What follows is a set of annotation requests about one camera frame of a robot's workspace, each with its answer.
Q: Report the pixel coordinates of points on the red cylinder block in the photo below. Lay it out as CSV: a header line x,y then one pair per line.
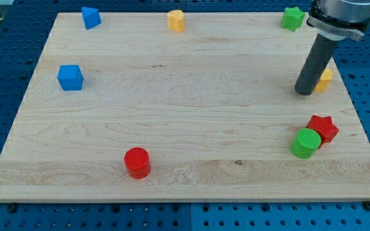
x,y
137,163

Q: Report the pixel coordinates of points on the wooden board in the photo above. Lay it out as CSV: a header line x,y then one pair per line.
x,y
214,107

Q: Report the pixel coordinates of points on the yellow heart block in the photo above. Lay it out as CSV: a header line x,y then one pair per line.
x,y
176,20

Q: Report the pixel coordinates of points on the blue cube block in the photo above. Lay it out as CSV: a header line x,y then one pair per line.
x,y
70,77

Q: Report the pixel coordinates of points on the green cylinder block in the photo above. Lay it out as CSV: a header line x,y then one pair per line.
x,y
305,143

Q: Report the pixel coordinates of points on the blue triangle block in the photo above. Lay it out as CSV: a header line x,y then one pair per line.
x,y
91,17

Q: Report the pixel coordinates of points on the yellow hexagon block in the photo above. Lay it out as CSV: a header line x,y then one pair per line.
x,y
324,80

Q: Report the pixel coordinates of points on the red star block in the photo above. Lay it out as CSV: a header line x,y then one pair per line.
x,y
324,127

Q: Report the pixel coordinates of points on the green star block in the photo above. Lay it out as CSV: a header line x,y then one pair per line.
x,y
292,18

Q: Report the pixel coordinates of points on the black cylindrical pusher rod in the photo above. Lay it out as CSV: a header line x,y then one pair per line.
x,y
318,58

